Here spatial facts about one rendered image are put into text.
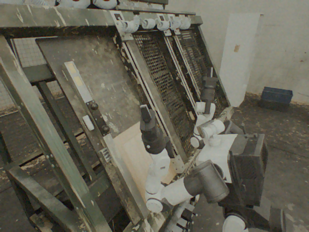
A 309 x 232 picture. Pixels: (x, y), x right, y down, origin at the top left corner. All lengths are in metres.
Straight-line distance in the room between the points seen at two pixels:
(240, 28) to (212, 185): 4.16
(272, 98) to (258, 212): 4.26
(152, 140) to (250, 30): 4.17
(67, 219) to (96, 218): 0.46
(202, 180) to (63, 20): 0.97
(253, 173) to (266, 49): 5.30
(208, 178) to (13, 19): 1.00
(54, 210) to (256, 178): 1.23
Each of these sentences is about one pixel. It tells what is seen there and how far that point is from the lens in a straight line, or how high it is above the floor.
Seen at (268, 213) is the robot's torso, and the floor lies 1.07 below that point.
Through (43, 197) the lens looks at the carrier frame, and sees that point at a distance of 1.62.
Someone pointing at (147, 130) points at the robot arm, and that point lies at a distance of 0.62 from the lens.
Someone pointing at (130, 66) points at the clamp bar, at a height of 1.63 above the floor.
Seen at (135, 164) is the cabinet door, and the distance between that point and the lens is 1.15.
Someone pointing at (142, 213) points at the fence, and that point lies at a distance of 1.18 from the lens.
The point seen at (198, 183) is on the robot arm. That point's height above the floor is 1.31.
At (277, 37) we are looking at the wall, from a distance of 6.01.
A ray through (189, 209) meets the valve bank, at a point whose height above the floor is 0.76.
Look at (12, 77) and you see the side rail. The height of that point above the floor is 1.70.
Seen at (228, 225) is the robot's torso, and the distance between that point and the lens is 1.21.
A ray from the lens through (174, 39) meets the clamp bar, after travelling 1.87.
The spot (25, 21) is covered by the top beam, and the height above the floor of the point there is 1.90.
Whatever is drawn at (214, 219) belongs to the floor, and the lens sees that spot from 2.37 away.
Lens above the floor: 1.90
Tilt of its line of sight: 27 degrees down
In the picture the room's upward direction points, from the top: straight up
